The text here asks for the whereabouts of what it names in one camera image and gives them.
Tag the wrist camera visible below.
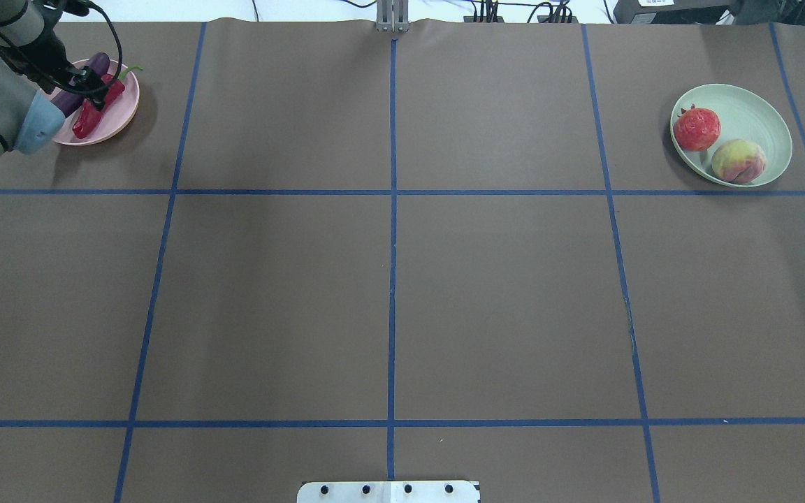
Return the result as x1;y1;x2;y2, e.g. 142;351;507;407
36;0;92;18

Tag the green plate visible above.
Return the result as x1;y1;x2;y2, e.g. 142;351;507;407
669;84;793;189

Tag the black power adapter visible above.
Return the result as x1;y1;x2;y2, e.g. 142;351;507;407
613;1;734;24

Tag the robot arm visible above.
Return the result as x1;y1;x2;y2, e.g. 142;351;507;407
0;1;109;157

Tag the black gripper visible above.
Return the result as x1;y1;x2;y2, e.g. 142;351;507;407
4;14;110;111

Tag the aluminium frame post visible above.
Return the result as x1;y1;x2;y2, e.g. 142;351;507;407
376;0;411;33

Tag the red pomegranate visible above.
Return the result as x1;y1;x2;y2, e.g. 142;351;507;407
672;105;722;152

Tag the black usb hub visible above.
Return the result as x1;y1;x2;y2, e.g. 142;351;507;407
463;1;504;24
527;1;579;24

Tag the yellow pink peach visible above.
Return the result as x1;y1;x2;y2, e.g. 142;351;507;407
711;139;769;184

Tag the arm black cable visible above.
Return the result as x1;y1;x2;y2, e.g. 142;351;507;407
0;0;124;99

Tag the red chili pepper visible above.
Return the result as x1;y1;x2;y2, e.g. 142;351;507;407
71;66;143;139

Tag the pink plate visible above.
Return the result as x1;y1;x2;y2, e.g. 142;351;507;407
53;69;140;146

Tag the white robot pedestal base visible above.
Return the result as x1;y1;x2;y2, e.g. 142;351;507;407
296;480;481;502

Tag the purple eggplant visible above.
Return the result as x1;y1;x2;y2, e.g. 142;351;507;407
50;53;110;117

